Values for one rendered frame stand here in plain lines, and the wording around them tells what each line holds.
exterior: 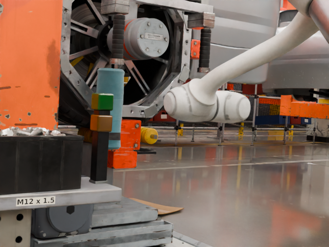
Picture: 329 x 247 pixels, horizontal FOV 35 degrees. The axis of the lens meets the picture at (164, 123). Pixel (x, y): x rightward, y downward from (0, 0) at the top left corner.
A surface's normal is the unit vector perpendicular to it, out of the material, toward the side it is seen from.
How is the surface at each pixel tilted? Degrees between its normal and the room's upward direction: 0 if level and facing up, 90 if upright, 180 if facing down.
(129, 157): 90
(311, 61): 92
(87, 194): 90
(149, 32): 90
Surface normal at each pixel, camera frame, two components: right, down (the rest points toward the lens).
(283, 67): -0.86, 0.22
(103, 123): 0.58, 0.07
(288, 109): -0.81, -0.02
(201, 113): 0.37, 0.73
